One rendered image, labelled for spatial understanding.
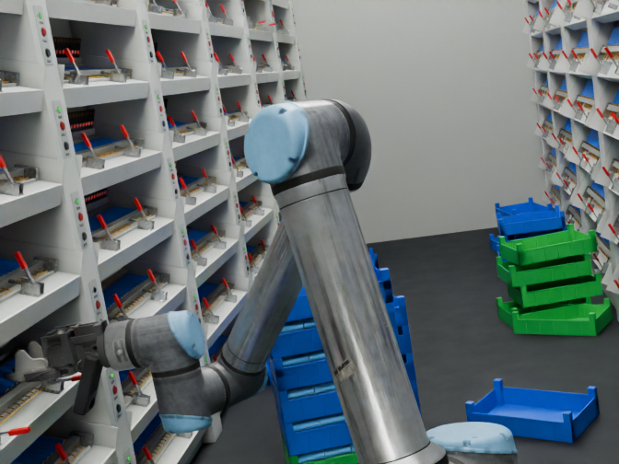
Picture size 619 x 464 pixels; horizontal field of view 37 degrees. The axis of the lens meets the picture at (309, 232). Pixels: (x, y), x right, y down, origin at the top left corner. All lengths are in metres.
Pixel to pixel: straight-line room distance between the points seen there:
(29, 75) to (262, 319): 0.72
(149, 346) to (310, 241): 0.45
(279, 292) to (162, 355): 0.24
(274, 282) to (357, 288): 0.30
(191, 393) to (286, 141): 0.56
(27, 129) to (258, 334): 0.68
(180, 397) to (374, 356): 0.46
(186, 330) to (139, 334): 0.09
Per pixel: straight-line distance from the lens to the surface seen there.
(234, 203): 3.36
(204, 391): 1.70
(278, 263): 1.60
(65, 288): 1.94
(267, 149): 1.36
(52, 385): 1.88
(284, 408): 2.17
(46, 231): 2.02
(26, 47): 1.99
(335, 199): 1.35
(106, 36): 2.67
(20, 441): 1.73
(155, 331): 1.67
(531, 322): 3.39
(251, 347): 1.70
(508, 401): 2.77
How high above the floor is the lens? 1.01
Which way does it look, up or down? 9 degrees down
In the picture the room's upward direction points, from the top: 9 degrees counter-clockwise
